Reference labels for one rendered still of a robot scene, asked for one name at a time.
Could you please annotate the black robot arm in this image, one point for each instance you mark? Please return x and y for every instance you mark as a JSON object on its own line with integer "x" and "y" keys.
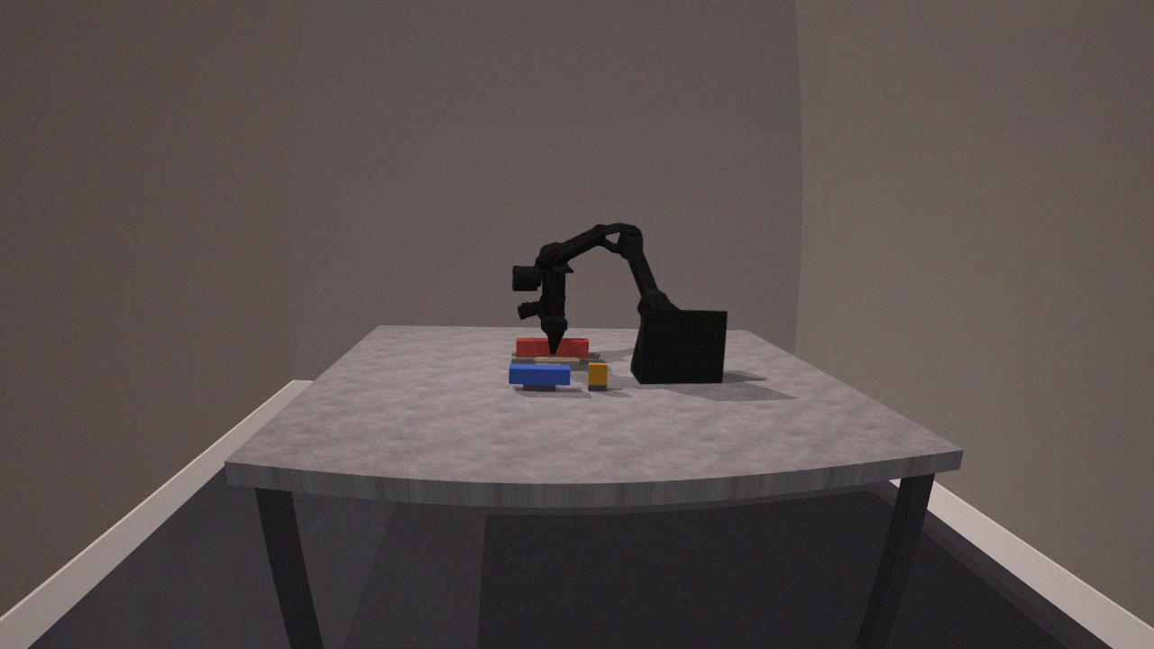
{"x": 551, "y": 266}

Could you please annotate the orange rectangular block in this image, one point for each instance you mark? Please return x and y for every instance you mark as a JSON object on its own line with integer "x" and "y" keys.
{"x": 598, "y": 373}

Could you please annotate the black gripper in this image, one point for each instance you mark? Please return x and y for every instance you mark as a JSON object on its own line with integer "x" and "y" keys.
{"x": 553, "y": 323}

